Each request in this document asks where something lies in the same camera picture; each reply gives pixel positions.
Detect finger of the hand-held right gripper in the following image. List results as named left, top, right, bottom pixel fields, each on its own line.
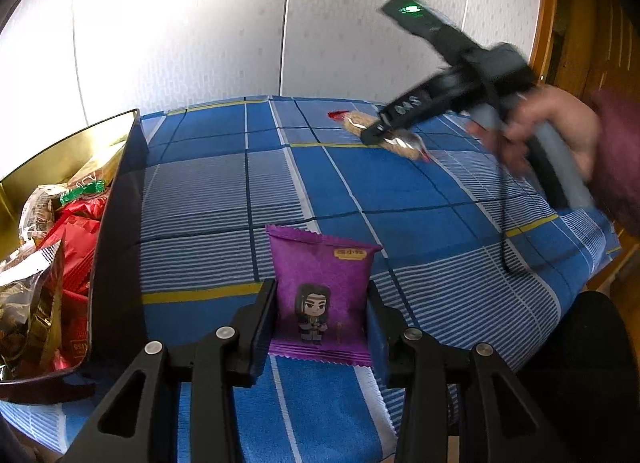
left=360, top=112, right=401, bottom=146

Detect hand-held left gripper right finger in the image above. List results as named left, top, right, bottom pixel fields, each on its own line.
left=367, top=280, right=566, bottom=463

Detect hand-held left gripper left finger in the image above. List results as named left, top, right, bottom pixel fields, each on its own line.
left=62, top=278, right=277, bottom=463

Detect peanut bar packet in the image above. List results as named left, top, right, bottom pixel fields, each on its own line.
left=327, top=110, right=433, bottom=164

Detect purple snack packet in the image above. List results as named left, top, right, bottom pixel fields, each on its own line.
left=265, top=224, right=385, bottom=368

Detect gold tin box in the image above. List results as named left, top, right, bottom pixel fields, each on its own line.
left=0, top=109, right=151, bottom=403

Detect red white snack packet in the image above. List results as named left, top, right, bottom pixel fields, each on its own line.
left=50, top=288, right=93, bottom=375

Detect large red snack packet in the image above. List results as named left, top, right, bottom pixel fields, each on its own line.
left=37, top=200, right=106, bottom=294

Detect yellow cracker packet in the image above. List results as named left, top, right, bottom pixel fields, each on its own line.
left=70, top=145, right=126, bottom=188

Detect gold candy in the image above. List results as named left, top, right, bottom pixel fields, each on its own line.
left=0, top=243, right=67, bottom=384

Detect clear seed snack bag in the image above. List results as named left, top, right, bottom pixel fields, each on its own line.
left=19, top=184, right=68, bottom=246

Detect person's right forearm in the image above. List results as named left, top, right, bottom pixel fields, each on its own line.
left=587, top=88, right=640, bottom=239

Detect person's right hand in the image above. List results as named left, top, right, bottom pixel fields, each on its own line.
left=467, top=85, right=603, bottom=184

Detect blue plaid tablecloth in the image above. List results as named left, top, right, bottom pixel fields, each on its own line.
left=0, top=95, right=623, bottom=463

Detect wooden door frame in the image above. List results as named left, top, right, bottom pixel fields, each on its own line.
left=530, top=0, right=640, bottom=108

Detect black wrist strap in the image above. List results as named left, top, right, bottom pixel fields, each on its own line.
left=495, top=133, right=533, bottom=278

